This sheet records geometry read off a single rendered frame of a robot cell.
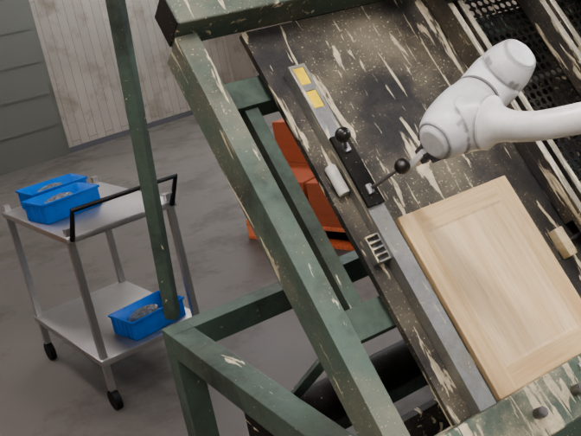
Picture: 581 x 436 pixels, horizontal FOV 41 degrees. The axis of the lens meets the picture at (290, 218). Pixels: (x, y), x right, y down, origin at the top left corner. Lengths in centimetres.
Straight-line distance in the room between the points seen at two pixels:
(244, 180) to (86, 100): 1015
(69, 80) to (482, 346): 1030
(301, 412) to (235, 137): 77
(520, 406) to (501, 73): 76
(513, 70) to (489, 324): 67
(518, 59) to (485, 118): 16
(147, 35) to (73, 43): 125
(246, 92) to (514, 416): 101
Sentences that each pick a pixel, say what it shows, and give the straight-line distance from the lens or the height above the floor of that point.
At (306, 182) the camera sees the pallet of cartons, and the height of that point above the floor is 48.
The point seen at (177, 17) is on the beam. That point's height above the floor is 184.
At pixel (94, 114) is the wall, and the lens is 1196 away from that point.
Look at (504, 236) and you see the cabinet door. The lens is 206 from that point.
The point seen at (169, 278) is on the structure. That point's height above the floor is 100.
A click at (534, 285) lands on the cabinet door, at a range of 205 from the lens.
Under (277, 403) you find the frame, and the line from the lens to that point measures 219.
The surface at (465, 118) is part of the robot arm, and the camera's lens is 144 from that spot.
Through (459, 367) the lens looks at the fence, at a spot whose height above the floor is 99.
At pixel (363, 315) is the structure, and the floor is 111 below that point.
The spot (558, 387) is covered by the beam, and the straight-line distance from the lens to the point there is 195.
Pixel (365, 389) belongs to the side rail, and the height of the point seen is 104.
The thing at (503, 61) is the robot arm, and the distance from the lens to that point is 154.
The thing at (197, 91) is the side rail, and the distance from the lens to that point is 189.
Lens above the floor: 190
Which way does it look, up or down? 17 degrees down
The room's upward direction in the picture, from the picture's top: 11 degrees counter-clockwise
